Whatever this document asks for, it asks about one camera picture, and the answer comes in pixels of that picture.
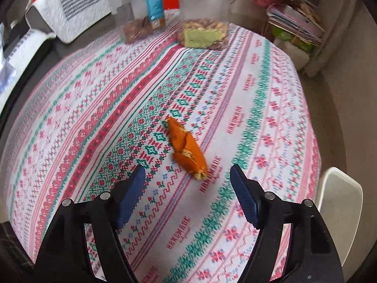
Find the white bookshelf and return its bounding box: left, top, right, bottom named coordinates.
left=230, top=0, right=363, bottom=78

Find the patterned pink green tablecloth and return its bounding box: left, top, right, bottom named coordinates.
left=0, top=9, right=321, bottom=283

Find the clear jar with brown nuts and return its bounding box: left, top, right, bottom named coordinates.
left=107, top=0, right=167, bottom=44

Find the clear plastic bag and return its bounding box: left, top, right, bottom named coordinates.
left=0, top=22, right=17, bottom=95

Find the orange wrapper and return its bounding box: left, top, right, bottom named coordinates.
left=165, top=116, right=208, bottom=181

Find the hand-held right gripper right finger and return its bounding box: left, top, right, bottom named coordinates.
left=230, top=163, right=345, bottom=283

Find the clear jar with pale nuts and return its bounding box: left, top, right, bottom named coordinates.
left=175, top=0, right=233, bottom=50

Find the white grey striped quilted cover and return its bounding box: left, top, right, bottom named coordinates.
left=25, top=0, right=118, bottom=43
left=0, top=31, right=57, bottom=109

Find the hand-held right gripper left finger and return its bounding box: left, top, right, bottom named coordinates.
left=32, top=164, right=147, bottom=283

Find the stack of books and papers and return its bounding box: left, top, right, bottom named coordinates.
left=266, top=0, right=325, bottom=54

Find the grey sofa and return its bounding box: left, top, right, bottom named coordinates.
left=0, top=0, right=127, bottom=118

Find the white plastic chair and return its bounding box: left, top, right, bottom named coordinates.
left=315, top=166, right=363, bottom=269

